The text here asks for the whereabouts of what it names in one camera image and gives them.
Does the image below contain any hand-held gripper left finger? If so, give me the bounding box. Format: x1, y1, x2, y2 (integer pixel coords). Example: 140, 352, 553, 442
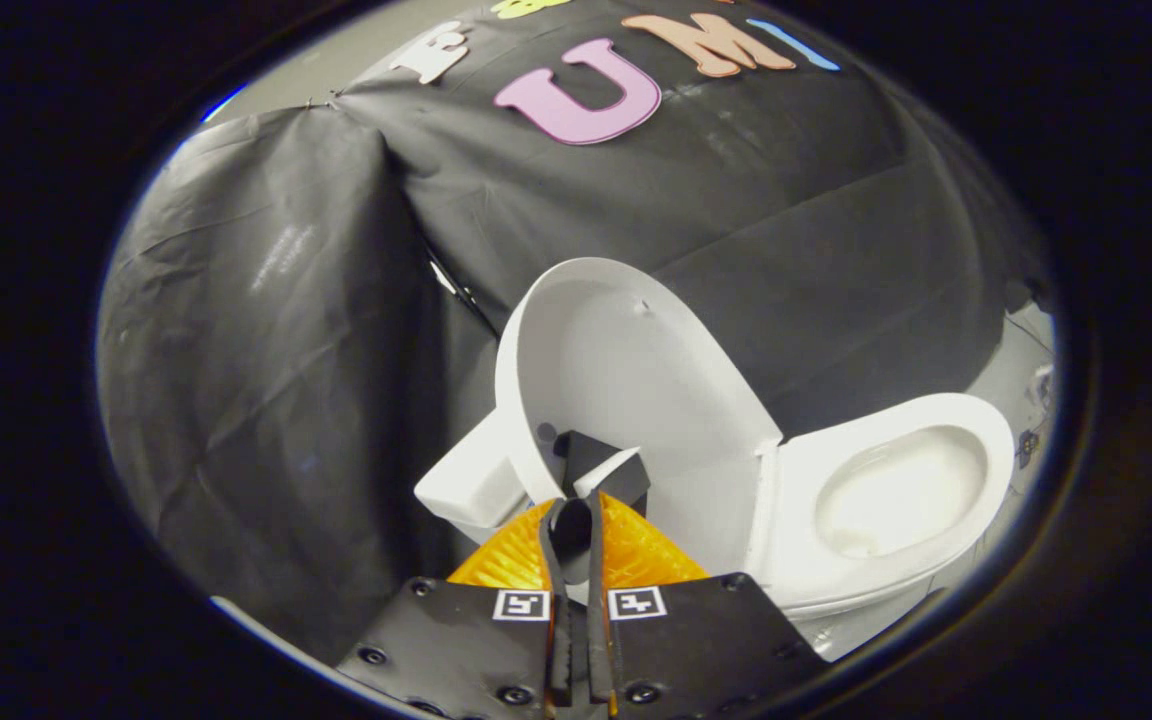
336, 497, 577, 720

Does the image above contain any white toilet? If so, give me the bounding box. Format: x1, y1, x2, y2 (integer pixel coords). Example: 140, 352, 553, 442
414, 392, 1017, 661

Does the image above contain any black backdrop cloth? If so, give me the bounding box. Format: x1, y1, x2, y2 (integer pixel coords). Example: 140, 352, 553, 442
96, 0, 1052, 661

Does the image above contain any white toilet lid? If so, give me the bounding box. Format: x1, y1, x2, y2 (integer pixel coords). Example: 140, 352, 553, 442
494, 257, 783, 581

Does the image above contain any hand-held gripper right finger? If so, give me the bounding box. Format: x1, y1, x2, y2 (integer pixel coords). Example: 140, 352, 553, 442
586, 490, 829, 720

